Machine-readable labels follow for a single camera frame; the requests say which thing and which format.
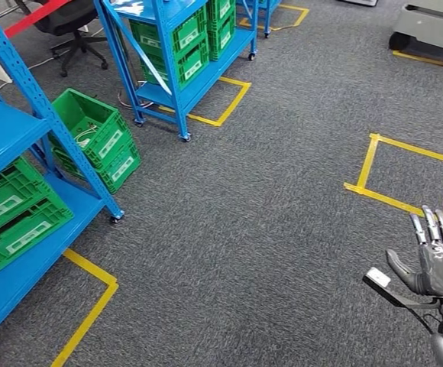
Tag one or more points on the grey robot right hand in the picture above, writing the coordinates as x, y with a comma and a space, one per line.
440, 268

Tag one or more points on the blue wheeled shelf rack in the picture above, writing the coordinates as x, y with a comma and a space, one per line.
267, 12
202, 81

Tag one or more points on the blue metal shelf rack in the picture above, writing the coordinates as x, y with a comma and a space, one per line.
4, 126

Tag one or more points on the yellow floor tape strip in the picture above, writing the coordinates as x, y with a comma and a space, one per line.
420, 58

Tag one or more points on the grey wheeled cart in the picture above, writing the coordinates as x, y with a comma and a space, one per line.
431, 25

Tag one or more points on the chrome stanchion base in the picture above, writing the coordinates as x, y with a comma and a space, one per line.
130, 101

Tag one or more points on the yellow floor tape square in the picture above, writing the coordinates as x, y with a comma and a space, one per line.
91, 309

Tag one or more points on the black office chair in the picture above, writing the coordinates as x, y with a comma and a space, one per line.
72, 20

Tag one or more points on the red barrier belt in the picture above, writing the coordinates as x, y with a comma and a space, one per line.
26, 20

